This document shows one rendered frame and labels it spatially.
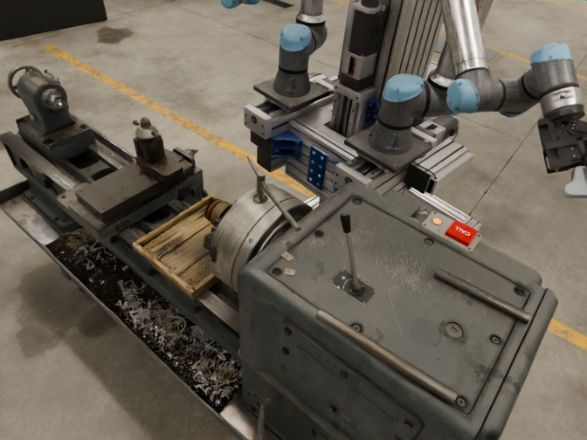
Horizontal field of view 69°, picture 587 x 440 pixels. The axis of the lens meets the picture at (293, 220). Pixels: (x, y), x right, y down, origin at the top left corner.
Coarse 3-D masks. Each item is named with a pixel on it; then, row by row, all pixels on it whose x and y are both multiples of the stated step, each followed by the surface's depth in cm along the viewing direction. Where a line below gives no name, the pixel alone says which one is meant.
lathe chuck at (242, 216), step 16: (256, 192) 112; (272, 192) 114; (240, 208) 109; (256, 208) 108; (224, 224) 109; (240, 224) 107; (224, 240) 108; (240, 240) 106; (224, 256) 108; (224, 272) 111
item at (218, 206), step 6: (210, 204) 126; (216, 204) 126; (222, 204) 125; (228, 204) 126; (210, 210) 126; (216, 210) 124; (222, 210) 123; (210, 216) 126; (216, 216) 124; (222, 216) 124
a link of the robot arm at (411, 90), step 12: (396, 84) 131; (408, 84) 131; (420, 84) 131; (384, 96) 135; (396, 96) 131; (408, 96) 130; (420, 96) 132; (384, 108) 136; (396, 108) 133; (408, 108) 133; (420, 108) 134; (384, 120) 138; (396, 120) 136; (408, 120) 136
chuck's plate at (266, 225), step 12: (288, 204) 110; (300, 204) 113; (264, 216) 107; (276, 216) 107; (300, 216) 118; (252, 228) 106; (264, 228) 105; (276, 228) 109; (252, 240) 105; (264, 240) 108; (240, 252) 106; (252, 252) 105; (240, 264) 106
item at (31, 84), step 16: (32, 80) 166; (48, 80) 167; (32, 96) 164; (48, 96) 166; (64, 96) 172; (32, 112) 174; (48, 112) 171; (64, 112) 176; (32, 128) 178; (48, 128) 175; (64, 128) 180; (80, 128) 181; (48, 144) 171; (64, 144) 175; (80, 144) 181
